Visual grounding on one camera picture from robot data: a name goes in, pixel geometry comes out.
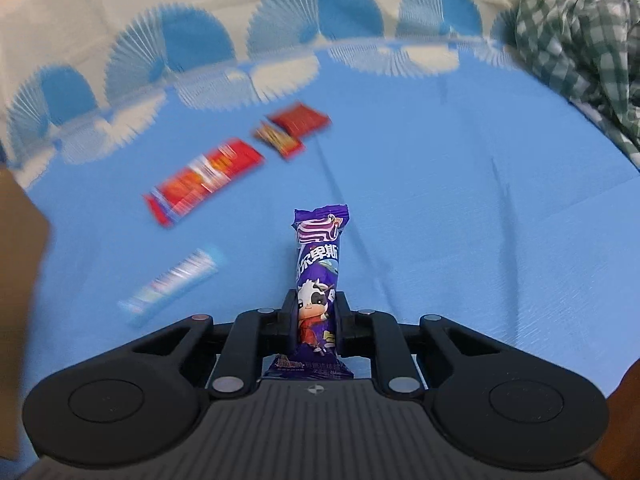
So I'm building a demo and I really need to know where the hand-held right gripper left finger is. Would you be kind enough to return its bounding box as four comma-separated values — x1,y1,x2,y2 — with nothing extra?
126,289,301,398

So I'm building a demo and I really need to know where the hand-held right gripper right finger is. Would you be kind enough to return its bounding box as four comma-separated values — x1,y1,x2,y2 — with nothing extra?
333,290,507,396

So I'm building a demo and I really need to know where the purple snack bar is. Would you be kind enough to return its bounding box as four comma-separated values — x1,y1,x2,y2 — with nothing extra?
262,202,356,382

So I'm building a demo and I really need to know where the blue white stick sachet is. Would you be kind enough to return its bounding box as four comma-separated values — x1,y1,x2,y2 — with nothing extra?
118,247,222,322

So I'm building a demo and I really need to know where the large red white snack packet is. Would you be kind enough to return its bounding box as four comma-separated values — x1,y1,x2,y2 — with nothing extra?
143,139,266,229

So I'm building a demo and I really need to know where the red yellow striped snack packet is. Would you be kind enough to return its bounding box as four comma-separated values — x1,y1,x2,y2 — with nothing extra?
252,122,307,162

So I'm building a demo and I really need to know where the plain red snack packet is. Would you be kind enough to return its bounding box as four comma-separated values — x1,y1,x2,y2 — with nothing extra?
269,102,332,137

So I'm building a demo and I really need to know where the brown cardboard box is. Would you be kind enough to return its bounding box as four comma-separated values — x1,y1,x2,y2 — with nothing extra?
0,162,54,467

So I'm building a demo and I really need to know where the blue fan-print sheet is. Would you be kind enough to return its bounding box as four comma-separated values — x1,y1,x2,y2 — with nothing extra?
0,0,640,398

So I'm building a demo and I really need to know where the green checked cloth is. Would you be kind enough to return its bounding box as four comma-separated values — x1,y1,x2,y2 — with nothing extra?
514,0,640,163

